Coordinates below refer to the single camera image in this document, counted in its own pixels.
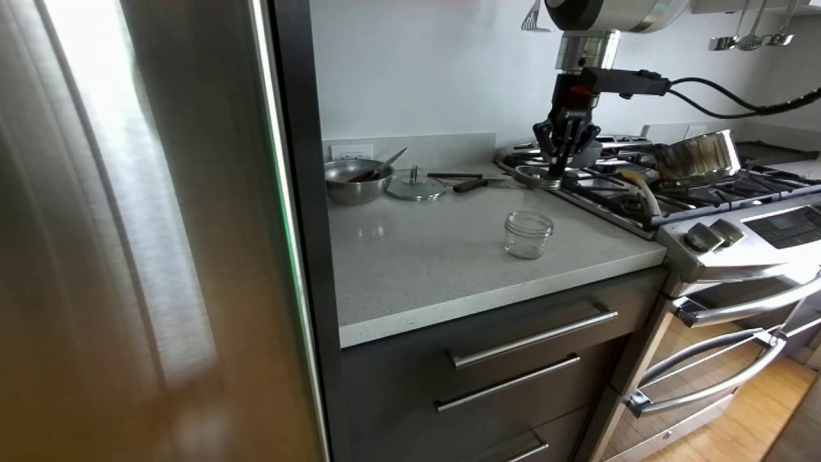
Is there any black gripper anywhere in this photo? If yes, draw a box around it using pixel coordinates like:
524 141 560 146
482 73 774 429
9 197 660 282
532 73 602 182

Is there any small clear glass container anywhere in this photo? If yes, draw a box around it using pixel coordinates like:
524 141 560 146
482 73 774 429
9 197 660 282
501 207 556 261

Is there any glass pot lid with knob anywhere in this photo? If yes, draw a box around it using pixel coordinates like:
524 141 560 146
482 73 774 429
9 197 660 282
382 165 452 205

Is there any light wooden spoon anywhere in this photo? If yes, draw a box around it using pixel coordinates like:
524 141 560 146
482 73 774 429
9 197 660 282
617 165 667 220

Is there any thin dark stick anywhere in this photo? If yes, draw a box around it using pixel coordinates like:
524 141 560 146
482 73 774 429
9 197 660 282
424 169 487 182

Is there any stainless steel pot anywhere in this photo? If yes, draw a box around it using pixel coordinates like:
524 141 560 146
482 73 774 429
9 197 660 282
649 127 745 184

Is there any silver range knob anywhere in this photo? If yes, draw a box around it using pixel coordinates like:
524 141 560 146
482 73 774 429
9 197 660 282
682 220 726 256
710 218 746 250

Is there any metal utensil in bowl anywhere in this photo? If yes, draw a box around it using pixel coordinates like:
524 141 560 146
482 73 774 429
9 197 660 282
361 143 410 184

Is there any hanging metal utensil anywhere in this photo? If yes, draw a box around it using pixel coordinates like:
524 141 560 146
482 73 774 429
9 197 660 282
736 0 769 52
705 0 738 55
764 0 804 52

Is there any stainless steel mixing bowl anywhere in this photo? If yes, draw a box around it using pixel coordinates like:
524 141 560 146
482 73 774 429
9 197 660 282
322 154 397 207

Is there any stainless steel gas range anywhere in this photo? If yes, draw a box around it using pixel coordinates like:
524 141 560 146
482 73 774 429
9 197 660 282
492 127 821 462

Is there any black cabinet side panel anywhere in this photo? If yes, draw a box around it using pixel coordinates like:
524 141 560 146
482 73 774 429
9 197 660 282
265 0 346 462

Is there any dark grey drawer cabinet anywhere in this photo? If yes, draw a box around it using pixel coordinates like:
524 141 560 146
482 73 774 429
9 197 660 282
337 264 669 462

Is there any stainless steel refrigerator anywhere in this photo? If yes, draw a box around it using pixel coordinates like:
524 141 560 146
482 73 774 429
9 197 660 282
0 0 297 462

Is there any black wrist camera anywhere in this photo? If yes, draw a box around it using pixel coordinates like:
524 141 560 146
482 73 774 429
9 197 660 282
586 68 674 102

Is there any black handled knife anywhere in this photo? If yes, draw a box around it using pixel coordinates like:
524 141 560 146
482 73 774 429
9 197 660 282
450 174 508 196

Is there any long steel drawer handle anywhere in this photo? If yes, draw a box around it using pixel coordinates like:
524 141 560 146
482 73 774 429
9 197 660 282
450 309 622 370
434 354 586 415

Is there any black camera cable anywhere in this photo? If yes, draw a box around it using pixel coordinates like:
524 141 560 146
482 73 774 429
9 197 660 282
664 74 821 120

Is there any steel oven door handle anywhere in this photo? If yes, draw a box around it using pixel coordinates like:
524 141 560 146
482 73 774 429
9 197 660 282
672 277 821 331

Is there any steel range drawer handle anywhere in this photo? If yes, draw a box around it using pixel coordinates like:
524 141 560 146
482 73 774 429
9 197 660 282
627 328 791 420

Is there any short steel drawer handle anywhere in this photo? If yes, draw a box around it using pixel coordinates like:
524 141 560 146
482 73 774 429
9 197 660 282
502 438 554 462

